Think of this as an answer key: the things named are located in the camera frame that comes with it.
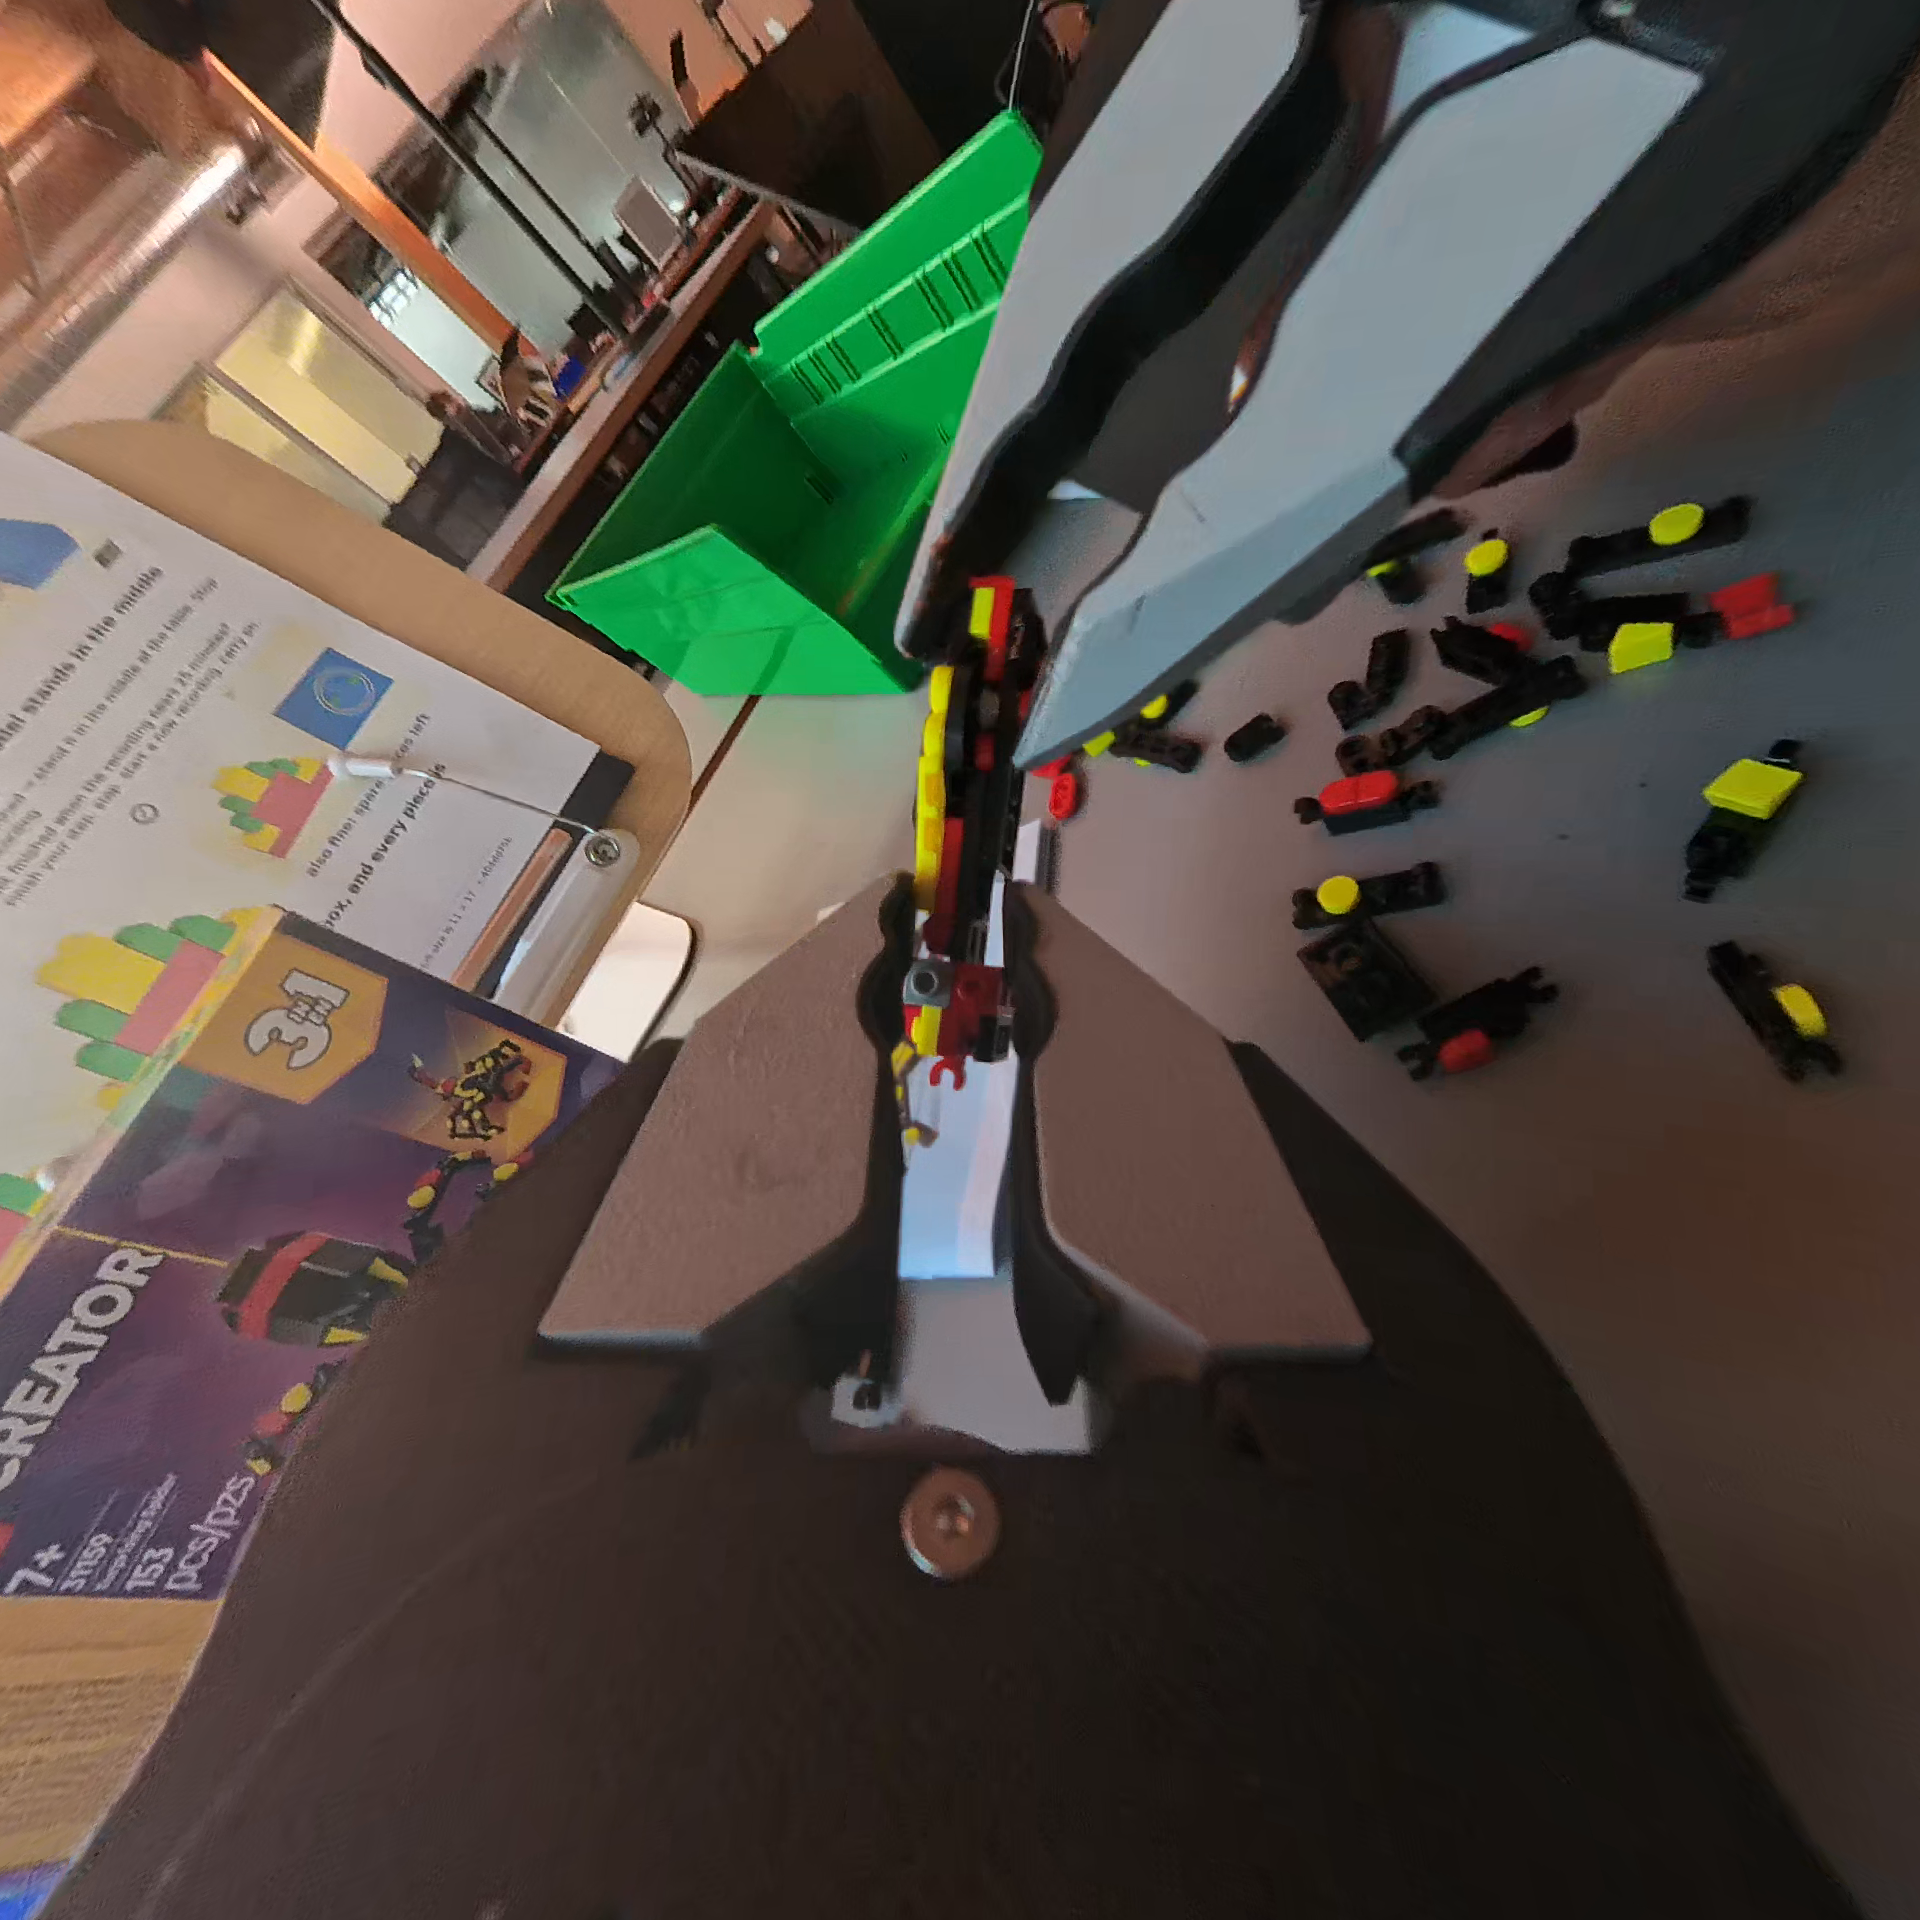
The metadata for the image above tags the pile of lego pieces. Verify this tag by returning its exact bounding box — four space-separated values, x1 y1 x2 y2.
1034 495 1840 1090

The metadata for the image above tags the purple lego set box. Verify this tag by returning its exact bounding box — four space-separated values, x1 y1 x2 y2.
0 910 636 1689

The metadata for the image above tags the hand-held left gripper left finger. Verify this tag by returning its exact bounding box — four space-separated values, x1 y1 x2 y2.
535 896 917 1405

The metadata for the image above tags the red yellow black lego model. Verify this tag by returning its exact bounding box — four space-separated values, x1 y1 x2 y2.
890 572 1056 1160

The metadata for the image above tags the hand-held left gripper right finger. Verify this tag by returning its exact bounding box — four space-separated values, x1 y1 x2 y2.
1005 896 1377 1413

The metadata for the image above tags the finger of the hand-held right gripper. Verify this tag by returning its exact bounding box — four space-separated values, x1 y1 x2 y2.
890 0 1327 674
1007 0 1737 777

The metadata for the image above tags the printed instruction sheet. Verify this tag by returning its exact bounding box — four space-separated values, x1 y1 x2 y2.
0 437 636 1201

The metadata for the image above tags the green plastic bin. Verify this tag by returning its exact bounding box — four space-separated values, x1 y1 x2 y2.
550 104 1050 701

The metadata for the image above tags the open spider instruction booklet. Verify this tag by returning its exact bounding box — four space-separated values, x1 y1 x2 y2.
890 824 1050 1281

